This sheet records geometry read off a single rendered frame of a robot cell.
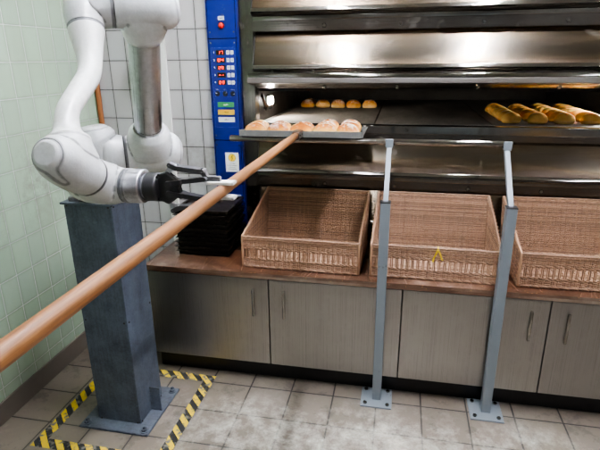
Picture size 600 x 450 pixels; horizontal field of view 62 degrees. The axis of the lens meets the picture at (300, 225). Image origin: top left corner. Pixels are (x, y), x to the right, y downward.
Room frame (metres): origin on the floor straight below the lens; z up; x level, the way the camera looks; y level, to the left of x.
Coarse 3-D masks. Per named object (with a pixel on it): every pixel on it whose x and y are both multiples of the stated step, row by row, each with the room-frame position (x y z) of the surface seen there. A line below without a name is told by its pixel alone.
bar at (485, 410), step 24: (360, 144) 2.17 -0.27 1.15; (384, 144) 2.14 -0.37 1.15; (408, 144) 2.12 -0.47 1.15; (432, 144) 2.10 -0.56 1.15; (456, 144) 2.08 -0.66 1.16; (480, 144) 2.06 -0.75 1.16; (504, 144) 2.03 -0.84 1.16; (504, 168) 1.99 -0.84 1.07; (384, 192) 1.97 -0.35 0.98; (384, 216) 1.91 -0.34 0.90; (504, 216) 1.84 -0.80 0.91; (384, 240) 1.91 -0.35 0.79; (504, 240) 1.82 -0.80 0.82; (384, 264) 1.91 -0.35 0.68; (504, 264) 1.82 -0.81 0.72; (384, 288) 1.91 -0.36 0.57; (504, 288) 1.81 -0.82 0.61; (384, 312) 1.91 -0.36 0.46; (384, 408) 1.85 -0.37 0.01; (480, 408) 1.83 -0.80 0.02
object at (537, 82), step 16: (256, 80) 2.48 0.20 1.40; (272, 80) 2.47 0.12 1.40; (288, 80) 2.45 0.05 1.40; (304, 80) 2.44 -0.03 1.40; (320, 80) 2.42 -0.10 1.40; (336, 80) 2.41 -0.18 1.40; (352, 80) 2.39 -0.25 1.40; (368, 80) 2.38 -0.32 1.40; (384, 80) 2.36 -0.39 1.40; (400, 80) 2.35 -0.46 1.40; (416, 80) 2.33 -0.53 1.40; (432, 80) 2.32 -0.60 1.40; (448, 80) 2.31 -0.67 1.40; (464, 80) 2.29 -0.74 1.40; (480, 80) 2.28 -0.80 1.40; (496, 80) 2.27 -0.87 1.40; (512, 80) 2.25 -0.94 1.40; (528, 80) 2.24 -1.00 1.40; (544, 80) 2.23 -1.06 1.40; (560, 80) 2.22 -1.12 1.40; (576, 80) 2.20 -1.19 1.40; (592, 80) 2.19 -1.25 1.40
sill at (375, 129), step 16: (368, 128) 2.52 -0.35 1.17; (384, 128) 2.51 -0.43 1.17; (400, 128) 2.49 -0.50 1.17; (416, 128) 2.48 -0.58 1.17; (432, 128) 2.46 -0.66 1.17; (448, 128) 2.45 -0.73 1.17; (464, 128) 2.43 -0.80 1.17; (480, 128) 2.42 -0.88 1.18; (496, 128) 2.40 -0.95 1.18; (512, 128) 2.39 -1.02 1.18; (528, 128) 2.37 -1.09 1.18; (544, 128) 2.36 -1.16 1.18; (560, 128) 2.36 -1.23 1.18; (576, 128) 2.35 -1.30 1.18; (592, 128) 2.35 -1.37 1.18
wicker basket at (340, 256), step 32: (288, 192) 2.57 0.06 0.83; (320, 192) 2.53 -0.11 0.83; (352, 192) 2.50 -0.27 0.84; (256, 224) 2.36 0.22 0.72; (288, 224) 2.52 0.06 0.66; (320, 224) 2.48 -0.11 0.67; (352, 224) 2.45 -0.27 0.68; (256, 256) 2.24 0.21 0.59; (288, 256) 2.10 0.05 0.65; (320, 256) 2.24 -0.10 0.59; (352, 256) 2.04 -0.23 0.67
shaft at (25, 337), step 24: (288, 144) 1.90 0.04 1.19; (216, 192) 1.14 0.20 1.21; (192, 216) 0.98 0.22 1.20; (144, 240) 0.80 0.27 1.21; (168, 240) 0.87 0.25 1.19; (120, 264) 0.71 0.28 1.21; (72, 288) 0.62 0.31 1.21; (96, 288) 0.64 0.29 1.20; (48, 312) 0.55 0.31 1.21; (72, 312) 0.58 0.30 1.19; (24, 336) 0.50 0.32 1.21; (0, 360) 0.46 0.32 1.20
